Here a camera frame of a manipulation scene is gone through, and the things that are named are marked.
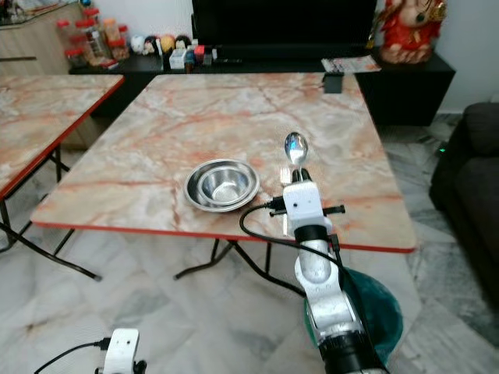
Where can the steel spoon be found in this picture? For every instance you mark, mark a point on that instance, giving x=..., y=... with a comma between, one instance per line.
x=296, y=146

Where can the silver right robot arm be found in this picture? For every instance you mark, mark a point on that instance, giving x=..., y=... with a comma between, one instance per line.
x=331, y=292

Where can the steel fork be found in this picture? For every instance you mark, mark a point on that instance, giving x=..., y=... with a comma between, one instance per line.
x=284, y=178

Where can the steel bowl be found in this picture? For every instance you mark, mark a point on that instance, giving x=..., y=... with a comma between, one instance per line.
x=222, y=185

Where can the small black box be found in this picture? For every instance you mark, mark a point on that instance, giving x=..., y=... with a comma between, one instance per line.
x=333, y=82

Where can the marble folding table red edge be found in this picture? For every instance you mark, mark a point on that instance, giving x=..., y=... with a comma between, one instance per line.
x=203, y=113
x=39, y=117

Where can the printed magazine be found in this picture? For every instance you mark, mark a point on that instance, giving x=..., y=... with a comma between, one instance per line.
x=355, y=64

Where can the black tv console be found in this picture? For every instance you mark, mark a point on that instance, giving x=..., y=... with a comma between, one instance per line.
x=409, y=86

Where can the black television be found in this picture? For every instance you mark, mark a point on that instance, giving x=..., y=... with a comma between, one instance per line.
x=284, y=22

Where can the green round bin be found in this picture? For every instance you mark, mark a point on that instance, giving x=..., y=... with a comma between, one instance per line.
x=386, y=312

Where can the dark sofa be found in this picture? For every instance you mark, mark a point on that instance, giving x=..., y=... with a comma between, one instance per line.
x=468, y=179

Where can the red and gold statue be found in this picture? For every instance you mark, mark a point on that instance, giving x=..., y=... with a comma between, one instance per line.
x=413, y=31

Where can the yellow figurine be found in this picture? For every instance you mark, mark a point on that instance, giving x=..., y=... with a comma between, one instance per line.
x=168, y=43

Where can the wooden cabinet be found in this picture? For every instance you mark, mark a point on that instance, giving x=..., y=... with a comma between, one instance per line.
x=31, y=43

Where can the large red lid jar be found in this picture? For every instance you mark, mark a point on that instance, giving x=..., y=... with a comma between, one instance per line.
x=92, y=40

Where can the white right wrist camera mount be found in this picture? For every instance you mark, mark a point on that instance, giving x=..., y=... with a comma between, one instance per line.
x=304, y=204

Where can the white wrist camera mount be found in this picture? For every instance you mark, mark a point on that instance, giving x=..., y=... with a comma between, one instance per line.
x=123, y=351
x=304, y=204

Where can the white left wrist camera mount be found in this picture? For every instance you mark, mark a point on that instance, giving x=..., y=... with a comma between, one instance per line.
x=123, y=351

